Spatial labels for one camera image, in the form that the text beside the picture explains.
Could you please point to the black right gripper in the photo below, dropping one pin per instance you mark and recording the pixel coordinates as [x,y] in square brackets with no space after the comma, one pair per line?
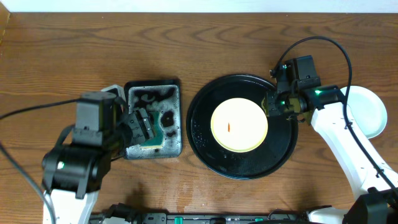
[272,110]

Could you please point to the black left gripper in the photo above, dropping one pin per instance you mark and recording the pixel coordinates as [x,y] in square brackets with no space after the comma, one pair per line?
[137,125]

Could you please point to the green and yellow sponge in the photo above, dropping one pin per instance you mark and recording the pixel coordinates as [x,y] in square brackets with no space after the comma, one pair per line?
[157,142]

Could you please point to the yellow plate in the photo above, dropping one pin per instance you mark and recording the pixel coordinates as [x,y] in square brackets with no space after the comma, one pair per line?
[239,125]

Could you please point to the light green plate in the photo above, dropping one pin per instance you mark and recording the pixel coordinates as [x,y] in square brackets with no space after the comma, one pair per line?
[368,111]

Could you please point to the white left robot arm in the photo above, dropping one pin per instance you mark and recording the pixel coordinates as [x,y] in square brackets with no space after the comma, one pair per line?
[82,156]

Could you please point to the round black tray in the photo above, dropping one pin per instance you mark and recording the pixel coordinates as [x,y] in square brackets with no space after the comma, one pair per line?
[269,156]

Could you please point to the black rectangular soapy water tray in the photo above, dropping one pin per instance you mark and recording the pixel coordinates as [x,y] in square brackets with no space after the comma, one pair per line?
[161,96]

